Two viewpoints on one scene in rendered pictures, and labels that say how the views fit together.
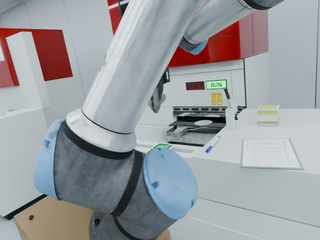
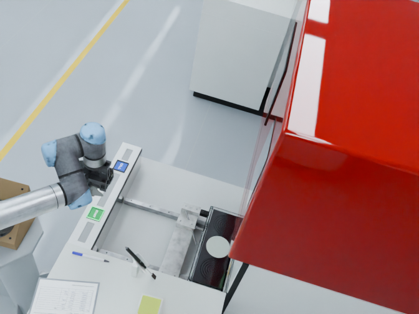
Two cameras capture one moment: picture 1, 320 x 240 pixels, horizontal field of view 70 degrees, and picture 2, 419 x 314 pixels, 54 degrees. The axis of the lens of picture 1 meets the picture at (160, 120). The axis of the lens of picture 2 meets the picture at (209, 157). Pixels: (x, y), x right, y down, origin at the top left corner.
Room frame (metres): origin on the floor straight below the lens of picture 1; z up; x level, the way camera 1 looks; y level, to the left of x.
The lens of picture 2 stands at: (0.66, -0.90, 2.42)
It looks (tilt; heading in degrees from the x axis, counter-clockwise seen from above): 49 degrees down; 57
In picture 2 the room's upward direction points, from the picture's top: 14 degrees clockwise
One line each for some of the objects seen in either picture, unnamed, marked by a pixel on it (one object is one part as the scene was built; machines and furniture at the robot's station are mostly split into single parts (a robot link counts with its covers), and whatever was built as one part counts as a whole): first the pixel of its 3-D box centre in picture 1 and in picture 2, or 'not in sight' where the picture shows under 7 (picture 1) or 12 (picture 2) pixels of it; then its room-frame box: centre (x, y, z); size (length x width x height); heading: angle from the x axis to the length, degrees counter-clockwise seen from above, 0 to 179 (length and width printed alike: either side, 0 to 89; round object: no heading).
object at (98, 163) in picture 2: not in sight; (95, 156); (0.81, 0.00, 1.33); 0.08 x 0.08 x 0.05
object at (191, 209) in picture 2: (168, 130); (191, 209); (1.19, -0.04, 0.89); 0.08 x 0.03 x 0.03; 144
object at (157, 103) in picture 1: (160, 99); (96, 192); (0.80, -0.01, 1.14); 0.06 x 0.03 x 0.09; 144
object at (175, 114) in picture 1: (205, 120); (233, 248); (1.30, -0.27, 0.89); 0.44 x 0.02 x 0.10; 54
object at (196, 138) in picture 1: (195, 138); (179, 243); (1.10, -0.16, 0.87); 0.36 x 0.08 x 0.03; 54
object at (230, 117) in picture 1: (231, 112); (139, 266); (0.89, -0.29, 1.03); 0.06 x 0.04 x 0.13; 144
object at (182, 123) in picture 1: (210, 117); (242, 255); (1.33, -0.30, 0.90); 0.34 x 0.34 x 0.01; 53
